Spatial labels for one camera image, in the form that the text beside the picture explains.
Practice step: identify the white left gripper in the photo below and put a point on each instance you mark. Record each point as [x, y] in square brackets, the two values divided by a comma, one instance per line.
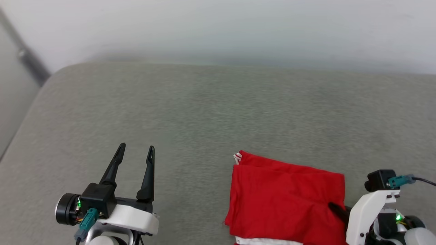
[133, 216]

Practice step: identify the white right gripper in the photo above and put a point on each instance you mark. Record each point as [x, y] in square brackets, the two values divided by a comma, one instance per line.
[362, 214]

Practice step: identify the red shirt with white sleeves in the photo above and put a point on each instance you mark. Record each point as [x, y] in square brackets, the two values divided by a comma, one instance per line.
[282, 200]

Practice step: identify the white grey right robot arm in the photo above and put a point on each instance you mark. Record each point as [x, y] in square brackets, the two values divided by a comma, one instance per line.
[420, 236]

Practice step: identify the grey fabric sofa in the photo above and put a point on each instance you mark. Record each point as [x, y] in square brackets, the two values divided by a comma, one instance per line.
[204, 119]

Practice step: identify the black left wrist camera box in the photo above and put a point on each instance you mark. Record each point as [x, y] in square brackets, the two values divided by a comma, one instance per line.
[98, 199]

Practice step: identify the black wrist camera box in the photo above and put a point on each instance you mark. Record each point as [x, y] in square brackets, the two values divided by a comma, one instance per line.
[98, 199]
[378, 180]

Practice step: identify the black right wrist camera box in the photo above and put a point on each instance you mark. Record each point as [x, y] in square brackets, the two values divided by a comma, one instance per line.
[378, 180]

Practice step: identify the grey wall rail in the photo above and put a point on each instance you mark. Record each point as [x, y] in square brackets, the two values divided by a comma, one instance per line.
[29, 58]

